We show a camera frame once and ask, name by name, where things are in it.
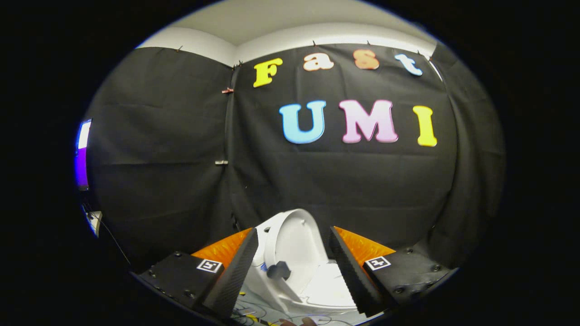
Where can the white toilet lid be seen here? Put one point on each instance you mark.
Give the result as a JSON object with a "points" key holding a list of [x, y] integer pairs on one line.
{"points": [[297, 244]]}

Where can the glowing monitor screen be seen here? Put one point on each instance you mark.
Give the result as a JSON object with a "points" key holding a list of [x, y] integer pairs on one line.
{"points": [[83, 154]]}

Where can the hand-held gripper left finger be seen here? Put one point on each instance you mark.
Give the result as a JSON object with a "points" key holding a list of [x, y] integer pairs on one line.
{"points": [[235, 278]]}

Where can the black backdrop cloth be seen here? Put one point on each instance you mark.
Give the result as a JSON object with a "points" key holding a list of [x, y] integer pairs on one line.
{"points": [[340, 181]]}

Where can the white toilet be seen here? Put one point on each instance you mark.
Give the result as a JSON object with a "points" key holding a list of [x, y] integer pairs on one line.
{"points": [[263, 285]]}

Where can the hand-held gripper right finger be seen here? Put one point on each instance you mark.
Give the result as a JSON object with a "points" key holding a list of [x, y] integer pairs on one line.
{"points": [[351, 276]]}

